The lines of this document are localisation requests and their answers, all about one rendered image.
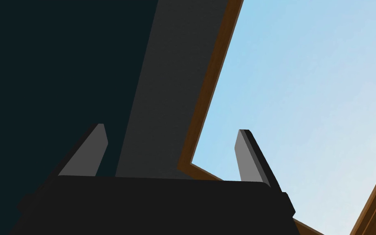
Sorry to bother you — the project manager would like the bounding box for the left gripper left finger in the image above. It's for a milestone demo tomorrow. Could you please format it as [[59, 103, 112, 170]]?
[[46, 123, 109, 184]]

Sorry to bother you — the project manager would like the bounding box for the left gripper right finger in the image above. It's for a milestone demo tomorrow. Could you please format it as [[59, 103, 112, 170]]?
[[234, 129, 283, 193]]

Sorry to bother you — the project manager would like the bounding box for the brown framed window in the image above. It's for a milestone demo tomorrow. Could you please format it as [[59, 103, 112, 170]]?
[[177, 0, 376, 235]]

